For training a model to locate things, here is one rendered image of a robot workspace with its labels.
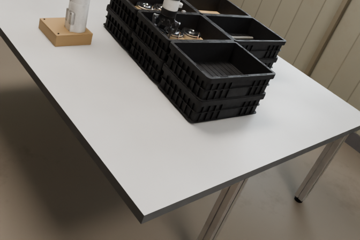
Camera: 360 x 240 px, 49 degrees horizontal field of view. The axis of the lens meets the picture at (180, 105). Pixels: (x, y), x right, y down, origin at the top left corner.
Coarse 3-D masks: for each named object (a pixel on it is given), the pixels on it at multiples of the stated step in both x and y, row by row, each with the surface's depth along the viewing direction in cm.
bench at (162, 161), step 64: (0, 0) 205; (64, 0) 231; (64, 64) 172; (128, 64) 190; (128, 128) 149; (192, 128) 161; (256, 128) 176; (320, 128) 195; (128, 192) 122; (192, 192) 130
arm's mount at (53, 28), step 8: (40, 24) 191; (48, 24) 187; (56, 24) 189; (64, 24) 192; (48, 32) 185; (56, 32) 182; (64, 32) 185; (72, 32) 187; (88, 32) 191; (56, 40) 181; (64, 40) 184; (72, 40) 187; (80, 40) 190; (88, 40) 192
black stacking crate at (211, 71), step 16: (192, 48) 177; (208, 48) 183; (224, 48) 189; (240, 48) 189; (176, 64) 167; (208, 64) 186; (224, 64) 191; (240, 64) 190; (256, 64) 182; (192, 80) 160; (256, 80) 170; (208, 96) 157; (224, 96) 165; (240, 96) 169
